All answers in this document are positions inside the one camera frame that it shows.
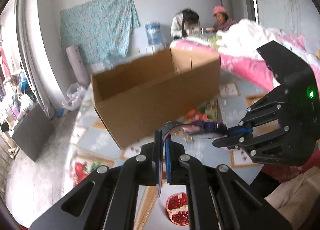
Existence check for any purple smart watch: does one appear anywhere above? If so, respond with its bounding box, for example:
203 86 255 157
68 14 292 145
160 120 226 197

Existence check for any pomegranate print bed sheet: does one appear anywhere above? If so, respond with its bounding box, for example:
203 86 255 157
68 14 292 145
61 76 276 230

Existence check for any brown cardboard box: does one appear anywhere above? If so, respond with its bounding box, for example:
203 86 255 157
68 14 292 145
91 49 221 149

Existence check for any pink white quilt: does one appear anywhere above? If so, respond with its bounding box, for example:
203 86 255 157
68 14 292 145
170 19 319 91

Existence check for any white plastic bag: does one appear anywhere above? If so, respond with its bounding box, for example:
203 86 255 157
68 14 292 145
62 82 87 111

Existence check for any person in pink hat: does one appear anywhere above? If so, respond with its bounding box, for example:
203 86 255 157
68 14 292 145
209 6 236 33

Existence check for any dark grey cabinet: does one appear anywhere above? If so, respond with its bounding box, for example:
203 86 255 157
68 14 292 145
11 104 55 162

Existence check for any pink rolled mat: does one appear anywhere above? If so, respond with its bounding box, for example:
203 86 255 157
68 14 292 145
66 45 90 88

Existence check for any person in white jacket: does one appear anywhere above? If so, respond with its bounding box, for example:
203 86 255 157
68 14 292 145
170 8 200 40

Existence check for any blue water bottle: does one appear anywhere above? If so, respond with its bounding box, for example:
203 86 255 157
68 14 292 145
145 22 163 46

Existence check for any teal floral wall cloth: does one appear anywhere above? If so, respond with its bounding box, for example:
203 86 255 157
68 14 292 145
60 0 140 66

